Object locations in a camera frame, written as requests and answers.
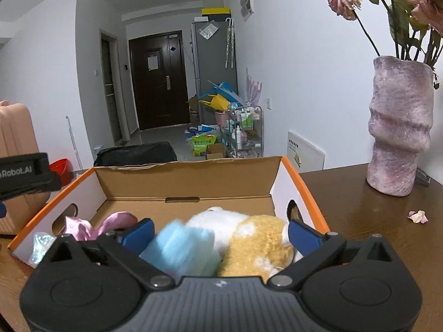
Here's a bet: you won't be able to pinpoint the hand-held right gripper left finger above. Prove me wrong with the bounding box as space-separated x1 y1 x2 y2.
39 218 175 292

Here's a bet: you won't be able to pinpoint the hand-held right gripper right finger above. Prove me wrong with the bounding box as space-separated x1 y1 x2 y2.
268 219 404 291

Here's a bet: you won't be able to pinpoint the light blue fluffy cloth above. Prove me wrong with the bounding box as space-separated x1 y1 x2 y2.
140 219 222 279

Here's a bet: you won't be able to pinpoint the white and yellow plush toy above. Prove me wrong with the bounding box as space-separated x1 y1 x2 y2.
186 206 302 278

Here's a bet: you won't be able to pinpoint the pink satin scrunchie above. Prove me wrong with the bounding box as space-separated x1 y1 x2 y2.
64 211 139 243

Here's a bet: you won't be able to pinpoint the red cardboard box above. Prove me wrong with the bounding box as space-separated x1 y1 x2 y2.
7 155 331 261

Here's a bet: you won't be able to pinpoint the red plastic bucket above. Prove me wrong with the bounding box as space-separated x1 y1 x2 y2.
49 158 72 186

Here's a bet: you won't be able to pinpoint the pink ribbed suitcase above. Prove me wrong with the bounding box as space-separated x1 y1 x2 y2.
0 100 51 236

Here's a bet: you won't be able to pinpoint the white mop pole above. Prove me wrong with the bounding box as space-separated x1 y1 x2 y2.
65 115 84 170

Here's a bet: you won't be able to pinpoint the black floor bag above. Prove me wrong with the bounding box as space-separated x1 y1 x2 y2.
93 141 178 167

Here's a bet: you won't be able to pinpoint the white leaning board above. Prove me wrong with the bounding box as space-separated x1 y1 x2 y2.
287 130 327 173

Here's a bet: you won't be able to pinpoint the green printed bag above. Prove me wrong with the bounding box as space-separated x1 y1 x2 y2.
191 134 218 157

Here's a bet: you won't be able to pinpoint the small brown carton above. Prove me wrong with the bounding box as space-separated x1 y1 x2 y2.
205 143 228 160

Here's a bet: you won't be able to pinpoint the fallen pink petal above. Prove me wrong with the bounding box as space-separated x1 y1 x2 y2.
407 210 429 224

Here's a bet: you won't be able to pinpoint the metal storage cart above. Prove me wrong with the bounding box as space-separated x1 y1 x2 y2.
226 105 264 160

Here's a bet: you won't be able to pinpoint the eyeglasses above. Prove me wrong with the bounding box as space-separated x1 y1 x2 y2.
415 167 432 185

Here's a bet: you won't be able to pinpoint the purple textured vase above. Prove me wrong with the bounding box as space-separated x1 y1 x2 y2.
366 55 435 197

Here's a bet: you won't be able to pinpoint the dark brown entrance door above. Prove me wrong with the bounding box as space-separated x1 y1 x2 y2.
128 30 190 131

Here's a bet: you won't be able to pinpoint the pile of blue yellow bags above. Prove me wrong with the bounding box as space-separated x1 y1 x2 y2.
188 81 243 111

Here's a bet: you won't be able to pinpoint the grey refrigerator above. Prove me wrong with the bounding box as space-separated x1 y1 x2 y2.
191 17 239 125

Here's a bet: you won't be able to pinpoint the folded hanging umbrella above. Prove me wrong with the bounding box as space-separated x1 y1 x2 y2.
225 17 235 69

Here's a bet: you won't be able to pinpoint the yellow and black box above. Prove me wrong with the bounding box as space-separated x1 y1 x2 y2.
201 6 231 23

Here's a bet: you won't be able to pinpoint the dried pink roses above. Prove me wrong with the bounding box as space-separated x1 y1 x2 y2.
326 0 443 91

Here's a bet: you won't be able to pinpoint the side doorway frame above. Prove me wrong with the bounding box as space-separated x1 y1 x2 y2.
100 29 124 146

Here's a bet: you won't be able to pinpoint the purple feather wall decor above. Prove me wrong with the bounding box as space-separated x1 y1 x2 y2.
245 68 263 106

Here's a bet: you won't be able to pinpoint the white wall panel box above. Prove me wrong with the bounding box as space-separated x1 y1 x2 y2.
239 0 255 22

